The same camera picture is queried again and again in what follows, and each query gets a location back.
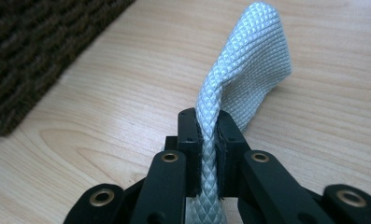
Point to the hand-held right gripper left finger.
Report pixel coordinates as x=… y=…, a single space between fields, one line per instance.
x=189 y=133

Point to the brown woven basket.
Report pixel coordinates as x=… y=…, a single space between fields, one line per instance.
x=33 y=46

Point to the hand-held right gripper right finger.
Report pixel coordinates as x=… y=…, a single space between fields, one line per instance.
x=230 y=140

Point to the light blue cloth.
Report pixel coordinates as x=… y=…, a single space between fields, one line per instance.
x=251 y=56

